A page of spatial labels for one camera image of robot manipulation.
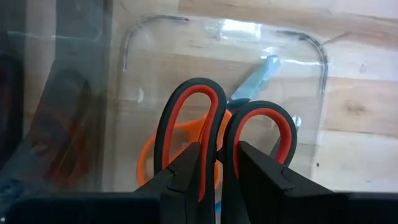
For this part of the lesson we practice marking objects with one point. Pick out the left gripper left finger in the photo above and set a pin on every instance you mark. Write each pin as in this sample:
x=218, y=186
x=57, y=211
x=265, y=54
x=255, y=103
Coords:
x=140, y=208

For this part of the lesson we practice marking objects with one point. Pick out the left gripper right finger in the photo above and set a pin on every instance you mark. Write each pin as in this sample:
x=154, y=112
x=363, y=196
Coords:
x=295, y=208

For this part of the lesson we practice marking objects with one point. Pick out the black and red scissors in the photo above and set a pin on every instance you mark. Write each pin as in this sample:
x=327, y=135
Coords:
x=217, y=93

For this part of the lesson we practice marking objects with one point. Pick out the large clear plastic bin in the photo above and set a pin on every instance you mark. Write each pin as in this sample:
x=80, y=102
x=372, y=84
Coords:
x=186, y=56

